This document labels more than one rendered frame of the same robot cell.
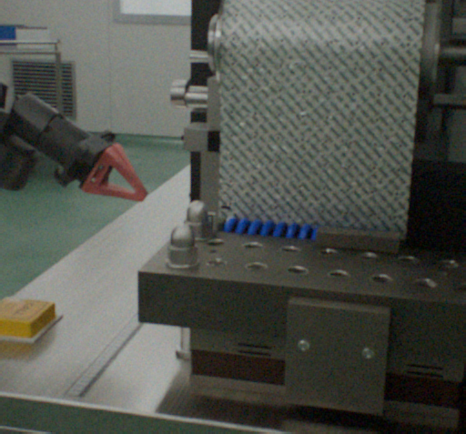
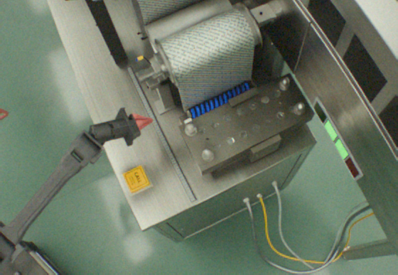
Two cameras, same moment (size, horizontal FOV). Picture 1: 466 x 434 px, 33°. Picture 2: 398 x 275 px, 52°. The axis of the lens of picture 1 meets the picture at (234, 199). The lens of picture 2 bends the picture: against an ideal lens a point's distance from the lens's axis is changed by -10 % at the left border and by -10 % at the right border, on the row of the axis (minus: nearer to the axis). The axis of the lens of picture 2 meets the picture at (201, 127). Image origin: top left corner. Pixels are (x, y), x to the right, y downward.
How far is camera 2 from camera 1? 1.14 m
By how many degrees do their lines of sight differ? 59
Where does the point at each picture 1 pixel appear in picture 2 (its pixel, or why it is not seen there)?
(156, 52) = not seen: outside the picture
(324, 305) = (263, 147)
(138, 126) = not seen: outside the picture
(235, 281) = (233, 155)
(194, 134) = (154, 86)
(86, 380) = (190, 191)
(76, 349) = (168, 179)
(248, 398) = (238, 164)
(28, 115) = (104, 138)
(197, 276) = (221, 161)
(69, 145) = (124, 133)
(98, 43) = not seen: outside the picture
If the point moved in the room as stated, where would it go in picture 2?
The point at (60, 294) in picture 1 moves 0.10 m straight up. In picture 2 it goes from (124, 150) to (118, 141)
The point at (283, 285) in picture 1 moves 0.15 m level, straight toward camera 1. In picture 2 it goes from (247, 148) to (277, 187)
